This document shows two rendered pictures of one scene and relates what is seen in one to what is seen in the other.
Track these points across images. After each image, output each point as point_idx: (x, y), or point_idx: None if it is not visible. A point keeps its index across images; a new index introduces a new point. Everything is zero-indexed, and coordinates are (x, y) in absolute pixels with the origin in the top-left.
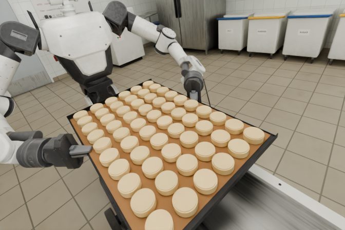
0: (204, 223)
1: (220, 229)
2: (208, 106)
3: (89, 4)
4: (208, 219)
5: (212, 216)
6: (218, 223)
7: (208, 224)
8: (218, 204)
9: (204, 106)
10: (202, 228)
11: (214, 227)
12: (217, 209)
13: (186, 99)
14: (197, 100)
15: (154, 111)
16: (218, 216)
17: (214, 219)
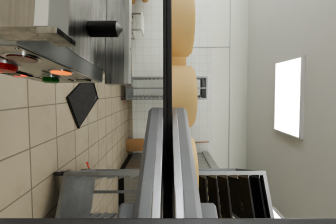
0: None
1: None
2: (169, 22)
3: None
4: None
5: None
6: None
7: None
8: None
9: (194, 32)
10: (93, 0)
11: None
12: None
13: (191, 140)
14: (157, 132)
15: None
16: None
17: None
